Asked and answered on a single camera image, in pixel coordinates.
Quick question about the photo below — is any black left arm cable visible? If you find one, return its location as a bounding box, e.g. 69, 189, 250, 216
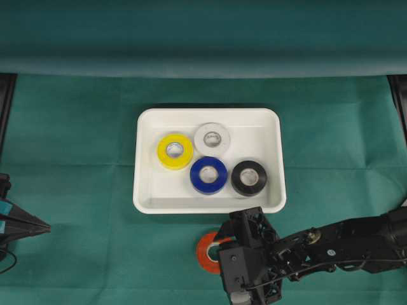
0, 247, 17, 276

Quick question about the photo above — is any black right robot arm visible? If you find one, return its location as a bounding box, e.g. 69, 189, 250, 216
214, 207, 406, 304

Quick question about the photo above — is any black rail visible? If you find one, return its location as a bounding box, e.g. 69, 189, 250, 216
387, 74, 407, 139
0, 73, 17, 145

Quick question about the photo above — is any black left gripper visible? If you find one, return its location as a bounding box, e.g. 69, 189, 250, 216
1, 173, 51, 246

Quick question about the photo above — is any yellow tape roll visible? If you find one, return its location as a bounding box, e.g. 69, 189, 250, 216
156, 133, 194, 170

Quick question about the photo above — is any red tape roll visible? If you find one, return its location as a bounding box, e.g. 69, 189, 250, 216
195, 231, 232, 275

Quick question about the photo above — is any blue tape roll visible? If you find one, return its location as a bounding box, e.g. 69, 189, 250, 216
190, 156, 228, 195

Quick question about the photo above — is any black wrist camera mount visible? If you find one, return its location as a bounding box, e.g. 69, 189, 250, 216
218, 247, 270, 304

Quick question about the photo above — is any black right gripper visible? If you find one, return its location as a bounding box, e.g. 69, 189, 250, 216
217, 207, 314, 304

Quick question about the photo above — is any white plastic tray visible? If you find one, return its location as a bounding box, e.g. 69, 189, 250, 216
133, 108, 286, 214

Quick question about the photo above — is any black left side rail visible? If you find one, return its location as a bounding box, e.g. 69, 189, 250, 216
0, 73, 17, 145

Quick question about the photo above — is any black right side rail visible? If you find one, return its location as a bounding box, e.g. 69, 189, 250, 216
387, 74, 407, 139

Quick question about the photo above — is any white tape roll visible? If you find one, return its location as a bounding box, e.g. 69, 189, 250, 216
194, 123, 231, 156

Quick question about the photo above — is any black camera cable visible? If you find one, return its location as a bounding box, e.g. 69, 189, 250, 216
241, 257, 407, 292

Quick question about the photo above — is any black tape roll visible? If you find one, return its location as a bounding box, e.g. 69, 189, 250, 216
231, 160, 268, 197

